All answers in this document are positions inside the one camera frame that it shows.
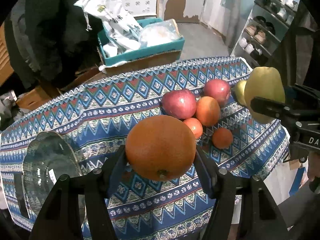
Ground white printed rice bag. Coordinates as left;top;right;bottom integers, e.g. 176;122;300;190
74;0;143;53

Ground brown cardboard box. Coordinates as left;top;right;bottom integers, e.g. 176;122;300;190
99;50;182;76

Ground black phone on table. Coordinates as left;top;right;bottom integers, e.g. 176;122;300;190
14;173;29;219

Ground black hanging coat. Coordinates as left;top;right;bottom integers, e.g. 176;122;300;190
1;0;102;89

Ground person's right hand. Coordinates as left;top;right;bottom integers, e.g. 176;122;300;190
308;152;320;194

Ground clear plastic bag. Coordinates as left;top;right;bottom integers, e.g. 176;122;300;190
138;18;183;47

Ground large orange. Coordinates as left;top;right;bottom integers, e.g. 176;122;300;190
125;115;196;181

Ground white patterned storage box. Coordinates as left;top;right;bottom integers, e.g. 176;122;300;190
121;0;157;17

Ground small flat cardboard box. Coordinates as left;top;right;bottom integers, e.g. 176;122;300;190
60;66;100;92

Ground wooden drawer box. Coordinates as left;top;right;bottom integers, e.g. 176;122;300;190
16;83;60;111

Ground orange persimmon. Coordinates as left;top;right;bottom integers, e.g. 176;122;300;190
196;96;221;127

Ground teal cardboard box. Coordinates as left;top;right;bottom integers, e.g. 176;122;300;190
98;18;185;68

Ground wooden louvered wardrobe door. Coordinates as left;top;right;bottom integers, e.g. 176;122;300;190
0;23;14;86

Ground dark red apple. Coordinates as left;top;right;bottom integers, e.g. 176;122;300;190
161;89;197;120

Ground small orange tangerine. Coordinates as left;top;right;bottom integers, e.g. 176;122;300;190
212;127;233;150

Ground pile of grey clothes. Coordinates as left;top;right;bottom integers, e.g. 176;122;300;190
0;90;28;132

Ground shoe rack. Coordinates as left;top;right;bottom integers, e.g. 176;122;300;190
231;0;299;68

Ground dark glass bowl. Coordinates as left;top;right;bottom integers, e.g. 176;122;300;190
23;132;82;215

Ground patterned blue tablecloth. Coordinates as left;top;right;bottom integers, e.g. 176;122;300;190
0;56;291;240

